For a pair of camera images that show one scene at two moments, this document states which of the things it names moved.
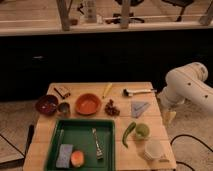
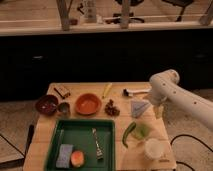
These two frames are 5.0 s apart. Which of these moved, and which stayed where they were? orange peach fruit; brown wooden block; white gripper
Moved: white gripper
Stayed: brown wooden block; orange peach fruit
